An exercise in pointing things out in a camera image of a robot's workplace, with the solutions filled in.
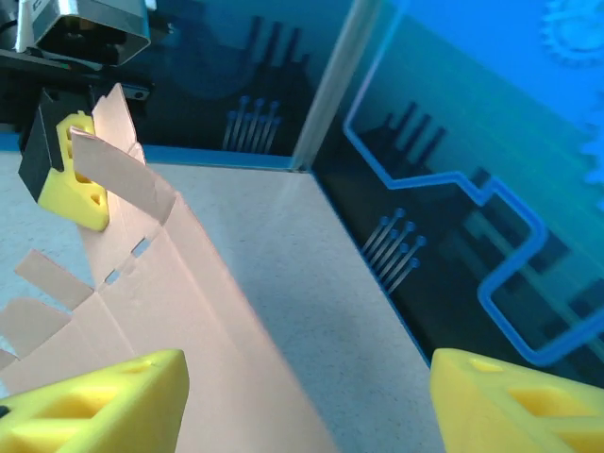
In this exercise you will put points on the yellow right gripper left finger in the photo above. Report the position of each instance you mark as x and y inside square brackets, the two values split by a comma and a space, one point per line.
[94, 415]

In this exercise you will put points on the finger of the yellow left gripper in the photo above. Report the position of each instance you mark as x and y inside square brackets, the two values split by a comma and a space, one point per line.
[66, 193]

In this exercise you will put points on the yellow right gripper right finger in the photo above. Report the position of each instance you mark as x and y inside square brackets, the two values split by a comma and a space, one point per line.
[509, 415]

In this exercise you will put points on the pink cardboard paper box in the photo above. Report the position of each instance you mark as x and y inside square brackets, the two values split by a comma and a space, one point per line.
[189, 307]

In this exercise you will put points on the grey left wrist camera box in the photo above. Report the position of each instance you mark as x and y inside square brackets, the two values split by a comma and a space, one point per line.
[94, 28]

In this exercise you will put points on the aluminium frame corner post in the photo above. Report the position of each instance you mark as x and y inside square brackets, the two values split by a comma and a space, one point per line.
[325, 94]

